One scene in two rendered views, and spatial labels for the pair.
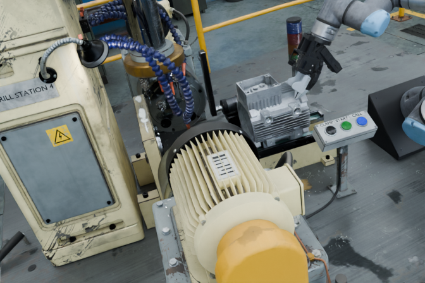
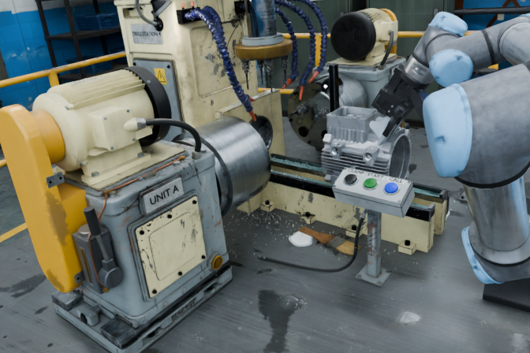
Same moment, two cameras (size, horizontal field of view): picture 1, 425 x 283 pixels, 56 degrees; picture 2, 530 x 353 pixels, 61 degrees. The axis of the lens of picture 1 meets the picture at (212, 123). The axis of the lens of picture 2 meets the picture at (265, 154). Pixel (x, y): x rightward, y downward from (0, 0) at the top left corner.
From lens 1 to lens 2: 0.98 m
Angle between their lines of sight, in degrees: 45
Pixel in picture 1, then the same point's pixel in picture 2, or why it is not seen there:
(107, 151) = (185, 105)
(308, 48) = (393, 83)
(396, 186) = (430, 313)
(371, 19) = (436, 57)
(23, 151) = not seen: hidden behind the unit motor
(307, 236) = (132, 187)
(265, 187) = (73, 100)
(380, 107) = not seen: hidden behind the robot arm
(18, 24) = not seen: outside the picture
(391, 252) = (311, 343)
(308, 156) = (386, 228)
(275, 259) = (11, 126)
